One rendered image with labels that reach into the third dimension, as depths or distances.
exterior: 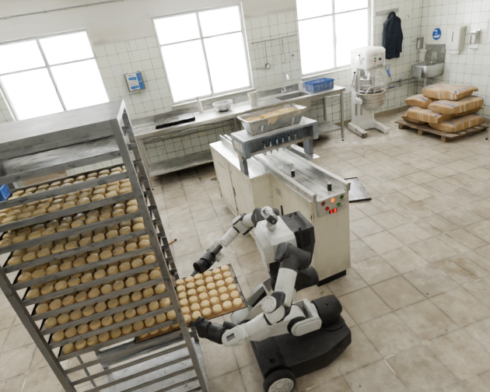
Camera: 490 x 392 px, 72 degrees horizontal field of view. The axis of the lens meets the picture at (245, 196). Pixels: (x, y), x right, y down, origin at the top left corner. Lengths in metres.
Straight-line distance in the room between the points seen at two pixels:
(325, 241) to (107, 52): 4.30
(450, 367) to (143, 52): 5.23
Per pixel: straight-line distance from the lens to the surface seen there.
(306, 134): 3.23
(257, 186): 3.05
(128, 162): 1.38
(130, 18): 5.77
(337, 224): 2.73
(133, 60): 5.76
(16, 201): 1.54
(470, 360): 2.71
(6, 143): 1.43
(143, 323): 1.93
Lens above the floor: 2.05
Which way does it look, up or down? 27 degrees down
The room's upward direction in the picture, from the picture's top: 10 degrees counter-clockwise
